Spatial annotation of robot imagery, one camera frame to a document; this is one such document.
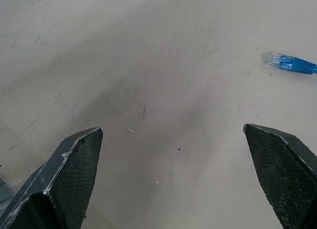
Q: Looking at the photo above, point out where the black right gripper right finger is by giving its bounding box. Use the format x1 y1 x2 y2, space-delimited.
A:
243 123 317 229

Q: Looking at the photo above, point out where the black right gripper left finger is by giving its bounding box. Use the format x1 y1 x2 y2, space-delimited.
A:
0 126 104 229

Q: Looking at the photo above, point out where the blue ethernet cable plug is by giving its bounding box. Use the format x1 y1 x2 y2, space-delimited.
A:
265 51 317 74

